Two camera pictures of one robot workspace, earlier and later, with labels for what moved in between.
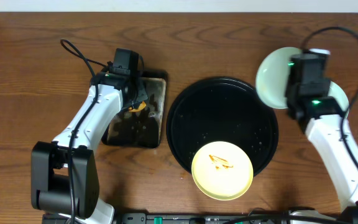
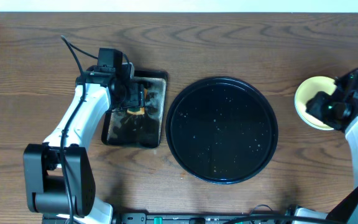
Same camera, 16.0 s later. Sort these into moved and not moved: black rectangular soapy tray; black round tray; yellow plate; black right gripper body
Moved: yellow plate; black right gripper body
Not moved: black rectangular soapy tray; black round tray
